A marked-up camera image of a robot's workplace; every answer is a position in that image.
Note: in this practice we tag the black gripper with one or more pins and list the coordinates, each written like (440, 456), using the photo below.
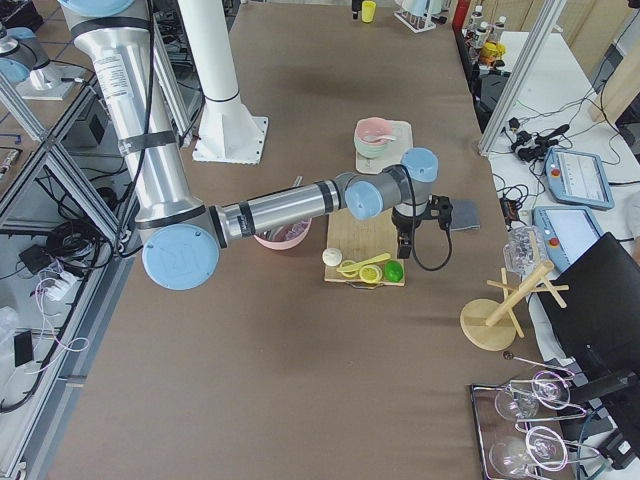
(356, 7)
(402, 223)

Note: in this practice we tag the white ceramic spoon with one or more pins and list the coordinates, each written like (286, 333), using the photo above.
(380, 138)

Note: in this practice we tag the small pink bowl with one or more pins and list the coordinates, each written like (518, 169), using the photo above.
(373, 126)

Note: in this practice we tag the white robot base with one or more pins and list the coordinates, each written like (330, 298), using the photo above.
(228, 132)

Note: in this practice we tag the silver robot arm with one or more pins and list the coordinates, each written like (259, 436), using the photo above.
(25, 65)
(182, 237)

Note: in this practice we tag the bottom green bowl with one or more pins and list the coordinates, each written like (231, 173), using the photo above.
(371, 153)

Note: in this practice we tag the green bowl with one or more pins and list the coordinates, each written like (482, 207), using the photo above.
(370, 146)
(370, 151)

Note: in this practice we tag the middle green bowl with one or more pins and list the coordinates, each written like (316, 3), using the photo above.
(370, 151)

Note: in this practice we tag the top green bowl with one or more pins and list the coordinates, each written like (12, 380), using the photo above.
(370, 146)

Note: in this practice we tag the large pink bowl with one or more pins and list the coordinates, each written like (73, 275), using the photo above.
(265, 239)

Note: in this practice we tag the yellow plastic cup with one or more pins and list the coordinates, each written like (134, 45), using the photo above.
(368, 11)

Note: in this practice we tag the yellow plastic knife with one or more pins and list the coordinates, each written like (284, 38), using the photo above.
(374, 260)

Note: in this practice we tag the green lime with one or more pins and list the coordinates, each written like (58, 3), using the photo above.
(393, 271)

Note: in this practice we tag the bamboo cutting board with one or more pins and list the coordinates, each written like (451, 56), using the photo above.
(360, 240)

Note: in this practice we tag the grey folded cloth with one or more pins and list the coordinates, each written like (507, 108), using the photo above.
(465, 215)

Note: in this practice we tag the lower lemon slice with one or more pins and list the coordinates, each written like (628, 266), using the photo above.
(348, 269)

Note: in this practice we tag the white rabbit print tray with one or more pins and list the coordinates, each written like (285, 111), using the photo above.
(392, 154)

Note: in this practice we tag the clear ice cubes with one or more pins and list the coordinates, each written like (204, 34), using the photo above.
(290, 232)

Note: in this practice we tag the clear glass cup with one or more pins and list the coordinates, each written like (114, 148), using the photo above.
(524, 250)

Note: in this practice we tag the wooden cup rack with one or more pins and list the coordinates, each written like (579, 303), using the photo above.
(493, 326)

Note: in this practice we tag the lower teach pendant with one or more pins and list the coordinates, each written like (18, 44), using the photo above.
(568, 232)

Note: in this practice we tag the teach pendant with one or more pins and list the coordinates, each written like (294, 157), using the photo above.
(568, 232)
(578, 178)

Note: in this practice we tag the upper teach pendant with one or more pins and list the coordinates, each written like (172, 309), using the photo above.
(578, 178)

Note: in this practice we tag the black monitor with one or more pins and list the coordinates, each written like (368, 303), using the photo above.
(599, 327)

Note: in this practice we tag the upper wine glass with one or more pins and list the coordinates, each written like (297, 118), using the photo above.
(520, 400)

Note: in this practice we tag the wine glass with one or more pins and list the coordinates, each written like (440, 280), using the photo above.
(534, 455)
(520, 400)

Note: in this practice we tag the lower wine glass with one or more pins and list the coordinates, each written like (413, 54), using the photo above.
(534, 455)

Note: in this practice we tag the aluminium frame post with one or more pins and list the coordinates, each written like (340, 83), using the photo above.
(547, 18)

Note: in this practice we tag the wire glass rack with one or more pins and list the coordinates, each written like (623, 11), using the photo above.
(571, 424)

